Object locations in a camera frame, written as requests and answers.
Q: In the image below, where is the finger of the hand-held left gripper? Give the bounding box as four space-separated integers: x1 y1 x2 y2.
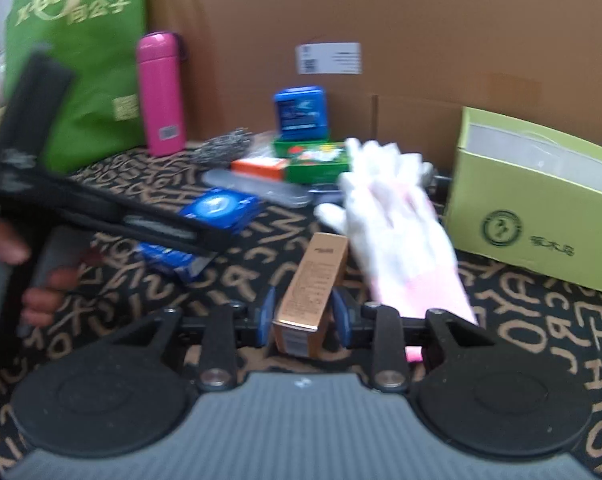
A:
95 191 236 257

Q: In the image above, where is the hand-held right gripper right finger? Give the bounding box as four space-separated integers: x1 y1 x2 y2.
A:
330 290 496 393

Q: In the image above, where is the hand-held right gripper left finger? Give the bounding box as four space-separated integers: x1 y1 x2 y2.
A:
98 287 279 393

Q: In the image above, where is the small gold carton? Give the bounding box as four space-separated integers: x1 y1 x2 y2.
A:
271 232 351 358

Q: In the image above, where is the blue packet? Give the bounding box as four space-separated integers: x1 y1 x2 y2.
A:
138 187 259 281

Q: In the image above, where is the steel wool scrubber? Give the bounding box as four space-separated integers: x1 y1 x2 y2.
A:
188 127 256 165

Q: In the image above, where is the small orange box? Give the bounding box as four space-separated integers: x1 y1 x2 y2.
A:
231 156 289 182

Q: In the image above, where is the white glove with pink cuff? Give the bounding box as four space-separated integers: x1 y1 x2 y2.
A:
315 137 479 363

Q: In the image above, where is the small green printed box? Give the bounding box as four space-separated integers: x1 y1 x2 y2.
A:
272 137 352 184

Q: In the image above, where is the light green box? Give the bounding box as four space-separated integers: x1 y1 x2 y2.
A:
443 106 602 297

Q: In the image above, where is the person's left hand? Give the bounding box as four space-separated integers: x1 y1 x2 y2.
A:
0 219 102 328

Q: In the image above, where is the green shopping bag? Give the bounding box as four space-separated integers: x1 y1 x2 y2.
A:
4 0 148 173

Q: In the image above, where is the clear plastic case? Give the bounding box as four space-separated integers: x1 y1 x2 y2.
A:
201 167 314 208

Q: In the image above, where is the pink bottle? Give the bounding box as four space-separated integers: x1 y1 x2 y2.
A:
135 31 188 157

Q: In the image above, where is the small black object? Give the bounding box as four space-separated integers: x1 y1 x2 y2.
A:
421 162 454 201

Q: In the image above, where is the blue square box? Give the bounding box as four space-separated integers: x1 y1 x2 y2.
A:
272 86 330 142

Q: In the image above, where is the black cloth with tan letters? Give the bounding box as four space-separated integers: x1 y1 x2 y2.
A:
0 145 602 480

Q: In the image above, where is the white shipping label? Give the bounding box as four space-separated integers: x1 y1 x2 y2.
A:
296 42 362 76

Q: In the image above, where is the large brown cardboard box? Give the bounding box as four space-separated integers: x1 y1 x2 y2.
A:
146 0 602 161

